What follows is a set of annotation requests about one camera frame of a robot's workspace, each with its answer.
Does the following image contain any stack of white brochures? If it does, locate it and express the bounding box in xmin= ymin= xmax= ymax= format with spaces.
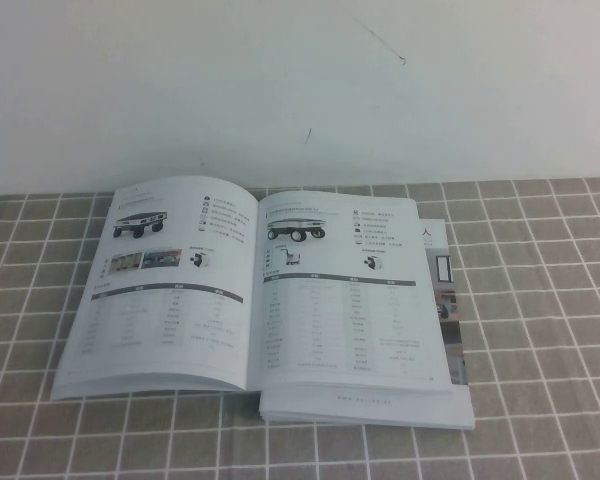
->
xmin=257 ymin=217 xmax=476 ymax=432

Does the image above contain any white product brochure book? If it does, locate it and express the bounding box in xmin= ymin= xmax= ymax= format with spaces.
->
xmin=49 ymin=174 xmax=454 ymax=402

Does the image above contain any grey checked tablecloth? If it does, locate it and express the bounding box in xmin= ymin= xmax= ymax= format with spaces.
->
xmin=0 ymin=177 xmax=600 ymax=480

